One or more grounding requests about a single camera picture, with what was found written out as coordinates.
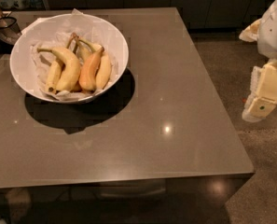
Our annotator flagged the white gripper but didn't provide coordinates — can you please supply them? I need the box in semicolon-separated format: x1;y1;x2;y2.
239;19;277;122

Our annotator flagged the large yellow banana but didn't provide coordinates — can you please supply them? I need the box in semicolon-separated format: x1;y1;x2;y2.
37;47;81;91

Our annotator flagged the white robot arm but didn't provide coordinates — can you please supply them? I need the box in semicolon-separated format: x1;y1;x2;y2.
239;0;277;122

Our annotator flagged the yellow banana right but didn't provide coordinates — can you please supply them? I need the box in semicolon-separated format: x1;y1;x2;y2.
79;37;112;91

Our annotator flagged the orange ripe banana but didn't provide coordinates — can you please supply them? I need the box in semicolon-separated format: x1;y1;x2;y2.
79;47;104;91

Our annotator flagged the green yellow back banana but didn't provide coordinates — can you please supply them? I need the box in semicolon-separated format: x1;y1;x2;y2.
66;33;91;62

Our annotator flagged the small yellow banana left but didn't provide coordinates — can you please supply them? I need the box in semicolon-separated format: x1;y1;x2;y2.
45;59;63;93

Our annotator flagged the white bowl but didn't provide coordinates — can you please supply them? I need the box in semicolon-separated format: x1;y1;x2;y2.
10;12;129;104

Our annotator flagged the white paper lining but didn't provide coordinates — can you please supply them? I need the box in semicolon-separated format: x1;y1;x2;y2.
11;11;128;103

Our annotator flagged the dark bag with strap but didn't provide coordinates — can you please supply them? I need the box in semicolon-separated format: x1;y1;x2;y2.
0;8;21;54

